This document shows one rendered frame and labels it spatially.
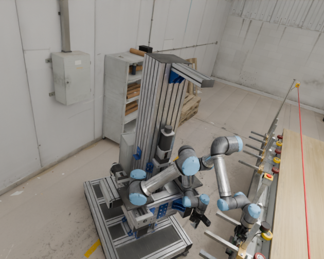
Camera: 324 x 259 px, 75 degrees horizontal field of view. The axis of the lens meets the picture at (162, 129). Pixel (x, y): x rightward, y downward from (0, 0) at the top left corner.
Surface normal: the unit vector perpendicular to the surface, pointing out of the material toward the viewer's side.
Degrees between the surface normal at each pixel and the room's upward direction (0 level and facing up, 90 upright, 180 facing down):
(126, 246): 0
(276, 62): 90
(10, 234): 0
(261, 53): 90
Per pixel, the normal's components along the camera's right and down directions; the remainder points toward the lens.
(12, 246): 0.16, -0.85
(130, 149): 0.49, 0.51
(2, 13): 0.85, 0.38
